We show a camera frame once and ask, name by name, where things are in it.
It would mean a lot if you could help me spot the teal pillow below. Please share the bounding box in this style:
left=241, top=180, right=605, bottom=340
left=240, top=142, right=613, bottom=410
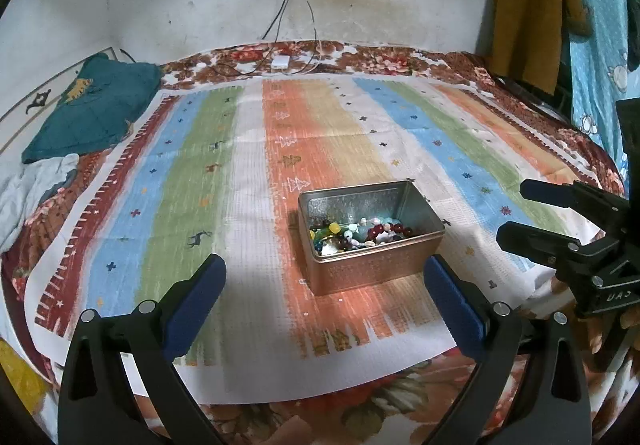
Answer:
left=22, top=53, right=162, bottom=164

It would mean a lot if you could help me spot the white pink charm bracelet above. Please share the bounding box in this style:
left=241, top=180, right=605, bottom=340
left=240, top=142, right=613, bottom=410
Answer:
left=319, top=216, right=396, bottom=257

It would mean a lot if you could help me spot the white charger adapter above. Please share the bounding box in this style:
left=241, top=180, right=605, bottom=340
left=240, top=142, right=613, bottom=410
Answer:
left=271, top=54, right=291, bottom=70

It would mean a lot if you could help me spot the white power cable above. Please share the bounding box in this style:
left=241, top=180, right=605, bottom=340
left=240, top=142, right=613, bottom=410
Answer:
left=278, top=0, right=324, bottom=76

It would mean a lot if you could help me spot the right human hand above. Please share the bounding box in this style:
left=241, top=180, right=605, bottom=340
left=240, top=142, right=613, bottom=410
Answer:
left=589, top=306, right=640, bottom=356

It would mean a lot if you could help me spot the multicolour glass bead bracelet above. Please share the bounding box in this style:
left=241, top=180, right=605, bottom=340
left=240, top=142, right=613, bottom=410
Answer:
left=309, top=222, right=362, bottom=251

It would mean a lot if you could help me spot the brown hanging garment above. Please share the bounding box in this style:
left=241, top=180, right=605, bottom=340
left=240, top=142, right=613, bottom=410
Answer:
left=488, top=0, right=592, bottom=94

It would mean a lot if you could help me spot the blue patterned hanging cloth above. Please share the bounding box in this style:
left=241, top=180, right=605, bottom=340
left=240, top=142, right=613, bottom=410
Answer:
left=560, top=0, right=631, bottom=181

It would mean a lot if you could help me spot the metal tin box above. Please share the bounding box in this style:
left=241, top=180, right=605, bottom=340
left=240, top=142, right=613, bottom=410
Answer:
left=297, top=180, right=445, bottom=295

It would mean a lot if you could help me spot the white crumpled cloth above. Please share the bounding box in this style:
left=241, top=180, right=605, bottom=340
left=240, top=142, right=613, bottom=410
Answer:
left=0, top=154, right=79, bottom=252

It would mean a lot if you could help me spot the red bead bracelet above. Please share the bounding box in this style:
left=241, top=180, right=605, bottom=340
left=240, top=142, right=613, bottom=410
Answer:
left=366, top=221, right=416, bottom=241

